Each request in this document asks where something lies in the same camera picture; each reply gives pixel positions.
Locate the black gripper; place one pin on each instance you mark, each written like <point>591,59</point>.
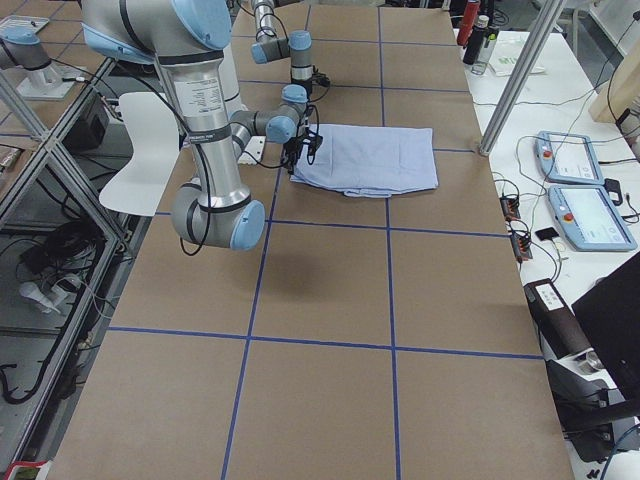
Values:
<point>306,87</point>
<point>299,136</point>

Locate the light blue striped shirt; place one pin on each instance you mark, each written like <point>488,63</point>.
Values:
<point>370,162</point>

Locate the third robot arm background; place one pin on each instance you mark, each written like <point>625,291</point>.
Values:
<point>21,47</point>

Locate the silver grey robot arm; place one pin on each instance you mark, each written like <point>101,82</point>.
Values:
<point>274,43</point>
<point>185,41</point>

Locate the white curved chair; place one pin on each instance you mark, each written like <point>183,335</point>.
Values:
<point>153,131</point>

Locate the black insulated bottle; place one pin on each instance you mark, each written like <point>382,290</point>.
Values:
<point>475,39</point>

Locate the red bottle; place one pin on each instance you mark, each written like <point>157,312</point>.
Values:
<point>467,22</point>

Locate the clear water bottle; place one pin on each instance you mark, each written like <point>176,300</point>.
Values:
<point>486,50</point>

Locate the upper blue teach pendant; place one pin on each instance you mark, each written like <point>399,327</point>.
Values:
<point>567,158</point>

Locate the blue teach pendant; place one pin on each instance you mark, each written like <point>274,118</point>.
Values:
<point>567,158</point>
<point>588,219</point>

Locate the small black phone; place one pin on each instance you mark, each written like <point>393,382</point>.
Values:
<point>545,234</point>

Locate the lower blue teach pendant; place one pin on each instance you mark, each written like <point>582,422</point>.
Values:
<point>588,219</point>

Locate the dark brown rectangular box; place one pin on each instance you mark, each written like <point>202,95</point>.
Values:
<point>559,330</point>

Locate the black monitor stand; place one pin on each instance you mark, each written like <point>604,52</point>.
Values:
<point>595,418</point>

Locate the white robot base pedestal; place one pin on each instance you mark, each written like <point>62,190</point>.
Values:
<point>240,100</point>

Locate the grey metal frame post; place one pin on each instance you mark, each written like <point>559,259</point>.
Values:
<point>536,40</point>

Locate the aluminium frame rail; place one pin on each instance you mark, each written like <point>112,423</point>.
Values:
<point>64,257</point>

